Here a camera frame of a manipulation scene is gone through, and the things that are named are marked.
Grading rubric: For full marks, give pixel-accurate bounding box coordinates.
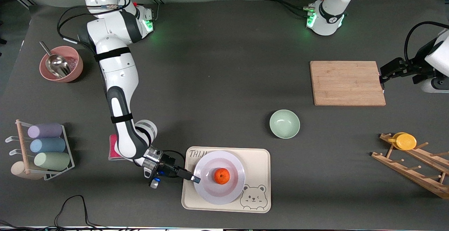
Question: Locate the wooden peg drying rack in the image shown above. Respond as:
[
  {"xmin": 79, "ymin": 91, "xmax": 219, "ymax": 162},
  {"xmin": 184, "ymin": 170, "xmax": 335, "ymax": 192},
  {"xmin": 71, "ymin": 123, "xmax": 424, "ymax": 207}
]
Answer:
[{"xmin": 371, "ymin": 133, "xmax": 449, "ymax": 199}]

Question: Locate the pale lavender round plate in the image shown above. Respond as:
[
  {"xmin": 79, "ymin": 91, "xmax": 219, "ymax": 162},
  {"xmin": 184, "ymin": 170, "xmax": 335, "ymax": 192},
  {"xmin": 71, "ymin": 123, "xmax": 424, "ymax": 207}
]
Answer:
[{"xmin": 193, "ymin": 150, "xmax": 246, "ymax": 205}]

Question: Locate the black floor cable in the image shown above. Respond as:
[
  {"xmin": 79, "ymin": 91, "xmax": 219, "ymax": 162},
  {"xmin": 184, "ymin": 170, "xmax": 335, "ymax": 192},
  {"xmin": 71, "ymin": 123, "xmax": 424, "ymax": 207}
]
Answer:
[{"xmin": 0, "ymin": 194, "xmax": 141, "ymax": 231}]

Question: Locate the black left arm base cable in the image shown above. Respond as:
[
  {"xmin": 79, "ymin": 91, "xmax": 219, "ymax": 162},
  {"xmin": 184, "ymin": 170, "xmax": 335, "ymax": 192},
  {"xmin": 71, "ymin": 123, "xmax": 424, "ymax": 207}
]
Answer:
[{"xmin": 264, "ymin": 0, "xmax": 329, "ymax": 18}]

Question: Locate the orange fruit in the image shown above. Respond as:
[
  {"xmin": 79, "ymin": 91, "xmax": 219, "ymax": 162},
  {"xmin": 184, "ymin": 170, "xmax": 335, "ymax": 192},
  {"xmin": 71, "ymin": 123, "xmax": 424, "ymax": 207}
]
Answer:
[{"xmin": 214, "ymin": 168, "xmax": 231, "ymax": 185}]

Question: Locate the blue cup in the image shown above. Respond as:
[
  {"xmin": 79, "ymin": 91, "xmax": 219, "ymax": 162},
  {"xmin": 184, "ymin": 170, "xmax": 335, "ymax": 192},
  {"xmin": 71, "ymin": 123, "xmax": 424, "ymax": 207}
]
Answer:
[{"xmin": 30, "ymin": 138, "xmax": 66, "ymax": 154}]

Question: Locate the pink folded cloth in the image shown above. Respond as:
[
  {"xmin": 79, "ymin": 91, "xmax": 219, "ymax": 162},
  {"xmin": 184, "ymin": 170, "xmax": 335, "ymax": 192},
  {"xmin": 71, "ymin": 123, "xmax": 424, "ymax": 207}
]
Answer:
[{"xmin": 108, "ymin": 134, "xmax": 121, "ymax": 161}]

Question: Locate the wooden cutting board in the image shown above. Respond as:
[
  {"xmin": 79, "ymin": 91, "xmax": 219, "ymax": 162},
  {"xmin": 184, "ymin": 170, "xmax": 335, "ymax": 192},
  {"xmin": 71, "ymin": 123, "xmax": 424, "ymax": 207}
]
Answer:
[{"xmin": 310, "ymin": 61, "xmax": 387, "ymax": 106}]

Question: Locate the beige cup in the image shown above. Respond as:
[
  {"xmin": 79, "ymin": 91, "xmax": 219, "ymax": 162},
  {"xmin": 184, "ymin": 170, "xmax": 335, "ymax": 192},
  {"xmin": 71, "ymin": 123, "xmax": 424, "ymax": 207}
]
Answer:
[{"xmin": 10, "ymin": 161, "xmax": 47, "ymax": 180}]

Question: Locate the pink bowl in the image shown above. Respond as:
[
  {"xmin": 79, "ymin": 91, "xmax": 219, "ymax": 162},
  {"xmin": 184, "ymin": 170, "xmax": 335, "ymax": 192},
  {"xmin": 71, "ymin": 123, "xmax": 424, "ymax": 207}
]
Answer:
[{"xmin": 39, "ymin": 46, "xmax": 84, "ymax": 83}]

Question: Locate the purple cup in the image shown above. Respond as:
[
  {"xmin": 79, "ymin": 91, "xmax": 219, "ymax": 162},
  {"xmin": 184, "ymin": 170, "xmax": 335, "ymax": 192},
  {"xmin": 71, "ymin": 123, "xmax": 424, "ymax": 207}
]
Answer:
[{"xmin": 27, "ymin": 123, "xmax": 63, "ymax": 139}]

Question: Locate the metal scoop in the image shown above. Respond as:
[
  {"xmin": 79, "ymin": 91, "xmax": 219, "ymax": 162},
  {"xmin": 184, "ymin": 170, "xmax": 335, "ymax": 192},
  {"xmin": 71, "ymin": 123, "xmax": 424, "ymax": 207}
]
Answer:
[{"xmin": 39, "ymin": 41, "xmax": 72, "ymax": 78}]

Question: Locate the green cup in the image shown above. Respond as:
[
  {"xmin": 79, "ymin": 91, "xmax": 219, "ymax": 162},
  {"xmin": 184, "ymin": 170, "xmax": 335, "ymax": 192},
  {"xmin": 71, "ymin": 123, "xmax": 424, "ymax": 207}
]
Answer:
[{"xmin": 34, "ymin": 152, "xmax": 71, "ymax": 171}]

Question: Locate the yellow cup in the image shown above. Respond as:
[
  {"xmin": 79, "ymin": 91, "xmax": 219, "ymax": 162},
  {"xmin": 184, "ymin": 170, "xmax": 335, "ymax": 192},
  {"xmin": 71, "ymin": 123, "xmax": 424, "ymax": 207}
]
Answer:
[{"xmin": 392, "ymin": 132, "xmax": 417, "ymax": 151}]

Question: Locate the cream bear print tray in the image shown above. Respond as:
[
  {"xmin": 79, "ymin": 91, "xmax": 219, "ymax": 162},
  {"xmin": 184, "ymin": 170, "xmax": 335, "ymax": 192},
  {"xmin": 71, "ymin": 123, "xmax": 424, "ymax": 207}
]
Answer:
[{"xmin": 181, "ymin": 146, "xmax": 272, "ymax": 213}]

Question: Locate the mint green bowl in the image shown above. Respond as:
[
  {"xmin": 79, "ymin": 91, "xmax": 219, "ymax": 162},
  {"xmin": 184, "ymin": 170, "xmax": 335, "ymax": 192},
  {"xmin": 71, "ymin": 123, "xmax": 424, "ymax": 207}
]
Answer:
[{"xmin": 269, "ymin": 110, "xmax": 301, "ymax": 139}]

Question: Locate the white wire cup rack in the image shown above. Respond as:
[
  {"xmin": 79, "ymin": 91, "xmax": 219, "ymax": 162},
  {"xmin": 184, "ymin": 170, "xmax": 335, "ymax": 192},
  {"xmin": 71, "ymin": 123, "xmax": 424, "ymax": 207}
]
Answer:
[{"xmin": 5, "ymin": 119, "xmax": 75, "ymax": 181}]

